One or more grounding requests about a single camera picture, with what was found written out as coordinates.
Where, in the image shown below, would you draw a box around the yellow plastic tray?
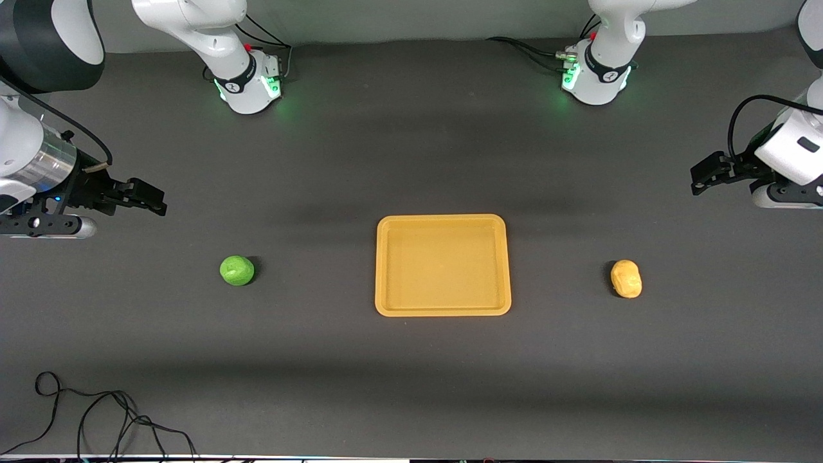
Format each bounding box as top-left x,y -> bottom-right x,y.
375,214 -> 512,318

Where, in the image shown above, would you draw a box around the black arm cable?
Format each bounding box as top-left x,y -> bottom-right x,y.
727,95 -> 823,163
0,76 -> 114,168

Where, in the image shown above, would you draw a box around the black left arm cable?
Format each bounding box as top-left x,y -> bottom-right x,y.
727,95 -> 823,163

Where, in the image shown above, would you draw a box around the black left base cables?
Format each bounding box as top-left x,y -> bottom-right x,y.
486,13 -> 602,73

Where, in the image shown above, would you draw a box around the loose black table cable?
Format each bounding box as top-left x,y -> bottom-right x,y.
0,371 -> 197,461

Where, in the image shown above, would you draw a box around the green apple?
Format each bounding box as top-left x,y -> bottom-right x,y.
220,255 -> 255,287

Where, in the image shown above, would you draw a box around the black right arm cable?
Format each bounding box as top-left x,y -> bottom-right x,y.
0,76 -> 114,168

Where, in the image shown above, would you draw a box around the yellow potato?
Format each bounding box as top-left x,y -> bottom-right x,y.
610,259 -> 643,299

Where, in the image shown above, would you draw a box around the black right base cables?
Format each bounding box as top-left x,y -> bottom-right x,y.
233,13 -> 294,83

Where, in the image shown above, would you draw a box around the black base cables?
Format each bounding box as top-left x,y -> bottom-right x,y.
233,13 -> 294,83
486,13 -> 602,73

